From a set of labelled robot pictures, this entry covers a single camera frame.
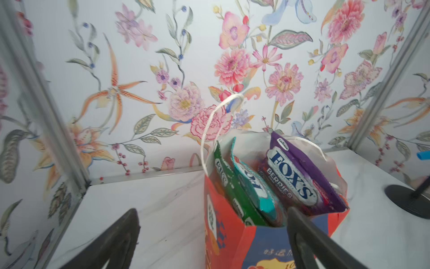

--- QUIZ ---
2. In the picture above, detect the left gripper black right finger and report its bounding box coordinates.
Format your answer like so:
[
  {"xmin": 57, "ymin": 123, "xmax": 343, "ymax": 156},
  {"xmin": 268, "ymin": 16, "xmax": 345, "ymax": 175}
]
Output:
[{"xmin": 286, "ymin": 207, "xmax": 365, "ymax": 269}]

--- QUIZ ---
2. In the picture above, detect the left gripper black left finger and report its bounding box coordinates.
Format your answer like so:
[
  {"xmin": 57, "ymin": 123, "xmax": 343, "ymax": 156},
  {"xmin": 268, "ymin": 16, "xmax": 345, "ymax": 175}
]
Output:
[{"xmin": 62, "ymin": 208, "xmax": 141, "ymax": 269}]

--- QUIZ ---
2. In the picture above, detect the magenta striped snack packet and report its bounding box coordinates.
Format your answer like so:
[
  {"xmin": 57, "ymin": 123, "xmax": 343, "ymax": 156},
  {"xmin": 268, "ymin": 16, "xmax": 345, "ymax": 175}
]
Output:
[{"xmin": 258, "ymin": 132, "xmax": 348, "ymax": 216}]

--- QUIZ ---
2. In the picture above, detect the teal snack packet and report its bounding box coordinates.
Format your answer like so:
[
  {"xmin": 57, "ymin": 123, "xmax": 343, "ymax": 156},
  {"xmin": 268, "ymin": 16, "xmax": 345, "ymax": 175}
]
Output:
[{"xmin": 231, "ymin": 137, "xmax": 287, "ymax": 227}]

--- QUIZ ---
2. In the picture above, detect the green snack packet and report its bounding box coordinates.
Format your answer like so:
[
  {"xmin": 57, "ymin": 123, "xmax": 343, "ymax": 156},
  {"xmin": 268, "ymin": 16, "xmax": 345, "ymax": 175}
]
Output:
[{"xmin": 213, "ymin": 142, "xmax": 268, "ymax": 226}]

